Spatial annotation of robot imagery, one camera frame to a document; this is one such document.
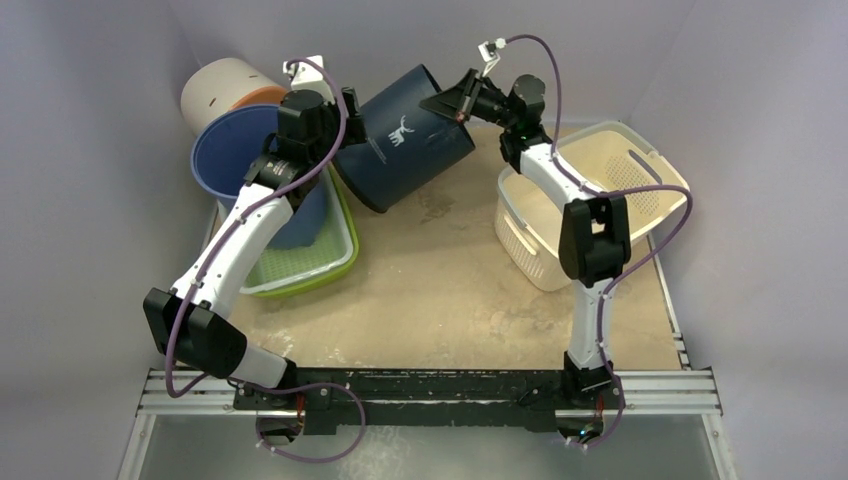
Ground green tray with white strainer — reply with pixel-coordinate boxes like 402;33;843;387
240;169;360;297

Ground aluminium frame rails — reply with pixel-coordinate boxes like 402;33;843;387
117;198;738;480

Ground white cylinder container orange-yellow lid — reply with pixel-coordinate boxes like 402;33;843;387
180;58;287;136

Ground light blue plastic bucket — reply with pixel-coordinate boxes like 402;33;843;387
190;104;328;250

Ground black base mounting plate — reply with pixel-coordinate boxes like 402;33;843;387
234;368;623;438

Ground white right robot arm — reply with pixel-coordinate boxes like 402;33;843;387
419;69;631;407

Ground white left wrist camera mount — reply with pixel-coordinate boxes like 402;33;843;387
283;61;335;103

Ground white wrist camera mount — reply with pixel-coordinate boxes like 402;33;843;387
478;38;507;78
283;61;335;103

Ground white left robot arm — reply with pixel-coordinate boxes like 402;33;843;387
143;87;367;409

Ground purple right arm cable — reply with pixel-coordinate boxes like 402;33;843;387
500;34;694;452

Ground dark navy cylindrical bin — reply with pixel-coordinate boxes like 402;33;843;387
333;64;476;213

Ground cream plastic laundry basket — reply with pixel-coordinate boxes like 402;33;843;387
494;120;691;293

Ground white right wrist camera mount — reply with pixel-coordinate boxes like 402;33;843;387
478;38;507;78

